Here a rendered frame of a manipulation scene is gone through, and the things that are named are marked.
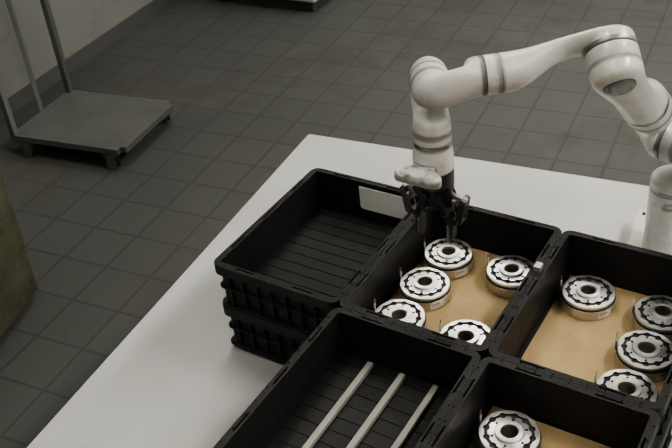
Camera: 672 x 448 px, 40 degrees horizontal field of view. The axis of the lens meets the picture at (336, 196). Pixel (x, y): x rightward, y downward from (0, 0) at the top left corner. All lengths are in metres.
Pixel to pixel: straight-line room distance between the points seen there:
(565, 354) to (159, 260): 2.06
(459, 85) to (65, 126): 3.01
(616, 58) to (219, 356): 1.02
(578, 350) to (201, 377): 0.77
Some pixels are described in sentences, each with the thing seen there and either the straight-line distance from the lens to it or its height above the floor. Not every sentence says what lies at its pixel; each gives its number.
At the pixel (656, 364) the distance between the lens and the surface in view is 1.74.
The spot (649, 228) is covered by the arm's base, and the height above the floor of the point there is 0.81.
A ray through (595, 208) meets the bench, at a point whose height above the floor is 0.70.
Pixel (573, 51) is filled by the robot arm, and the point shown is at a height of 1.35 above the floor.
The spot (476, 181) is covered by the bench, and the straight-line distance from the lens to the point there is 2.46.
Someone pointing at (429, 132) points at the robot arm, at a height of 1.24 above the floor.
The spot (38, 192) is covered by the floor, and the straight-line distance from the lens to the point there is 4.13.
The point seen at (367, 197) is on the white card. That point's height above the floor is 0.89.
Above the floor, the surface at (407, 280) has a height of 0.86.
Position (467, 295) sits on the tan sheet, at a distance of 1.89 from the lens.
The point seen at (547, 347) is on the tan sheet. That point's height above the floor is 0.83.
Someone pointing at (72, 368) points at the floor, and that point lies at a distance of 3.17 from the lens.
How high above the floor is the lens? 2.05
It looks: 34 degrees down
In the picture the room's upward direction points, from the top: 6 degrees counter-clockwise
